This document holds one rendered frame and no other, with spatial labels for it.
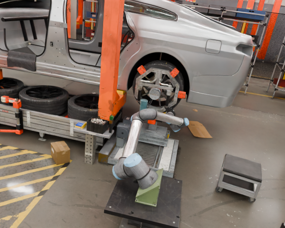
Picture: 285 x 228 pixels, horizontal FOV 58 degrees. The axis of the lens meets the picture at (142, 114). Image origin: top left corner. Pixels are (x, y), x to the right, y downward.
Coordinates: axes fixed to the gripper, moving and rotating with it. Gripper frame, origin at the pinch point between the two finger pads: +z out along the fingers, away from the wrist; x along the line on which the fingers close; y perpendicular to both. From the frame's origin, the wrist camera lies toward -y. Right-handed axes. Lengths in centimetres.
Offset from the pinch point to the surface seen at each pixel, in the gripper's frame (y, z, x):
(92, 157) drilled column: -17, -67, -93
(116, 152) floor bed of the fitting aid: 0, -42, -79
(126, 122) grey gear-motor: -20, -17, -54
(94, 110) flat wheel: -57, -25, -76
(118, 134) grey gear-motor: -16, -34, -65
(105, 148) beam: -13, -46, -85
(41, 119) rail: -88, -41, -135
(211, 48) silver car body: -34, 3, 81
